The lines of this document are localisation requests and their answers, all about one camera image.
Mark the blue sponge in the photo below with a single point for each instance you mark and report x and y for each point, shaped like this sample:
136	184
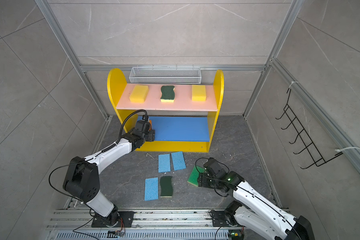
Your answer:
178	161
151	189
164	163

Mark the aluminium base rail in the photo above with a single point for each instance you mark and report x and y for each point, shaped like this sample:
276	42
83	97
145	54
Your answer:
198	224

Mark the white wire mesh basket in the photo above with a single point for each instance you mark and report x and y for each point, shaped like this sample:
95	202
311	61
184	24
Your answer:
165	75

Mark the blue sponge upper right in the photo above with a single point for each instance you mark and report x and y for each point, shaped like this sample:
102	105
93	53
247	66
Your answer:
178	161

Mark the black wire hook rack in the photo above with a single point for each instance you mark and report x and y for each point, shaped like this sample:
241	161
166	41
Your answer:
303	136

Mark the light green sponge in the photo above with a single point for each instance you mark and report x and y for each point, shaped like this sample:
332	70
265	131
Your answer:
193	178

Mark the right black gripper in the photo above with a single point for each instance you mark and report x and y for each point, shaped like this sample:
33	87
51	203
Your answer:
202	180

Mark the yellow sponge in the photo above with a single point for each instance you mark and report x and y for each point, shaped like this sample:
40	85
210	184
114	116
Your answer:
138	94
199	93

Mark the yellow pink blue shelf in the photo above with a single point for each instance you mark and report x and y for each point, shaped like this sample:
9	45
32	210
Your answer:
183	126

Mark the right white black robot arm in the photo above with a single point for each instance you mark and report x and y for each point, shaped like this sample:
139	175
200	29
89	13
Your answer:
250	209

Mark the blue sponge lower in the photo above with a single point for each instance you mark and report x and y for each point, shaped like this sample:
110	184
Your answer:
151	189

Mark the dark green sponge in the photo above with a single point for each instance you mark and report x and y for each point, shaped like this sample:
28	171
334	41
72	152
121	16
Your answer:
168	94
166	187

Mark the blue sponge upper left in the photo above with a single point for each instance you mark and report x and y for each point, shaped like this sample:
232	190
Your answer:
164	163

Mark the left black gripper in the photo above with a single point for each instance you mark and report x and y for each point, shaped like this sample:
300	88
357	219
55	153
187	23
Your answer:
151	135

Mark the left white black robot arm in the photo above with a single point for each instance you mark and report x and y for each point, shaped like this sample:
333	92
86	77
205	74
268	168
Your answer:
83	175

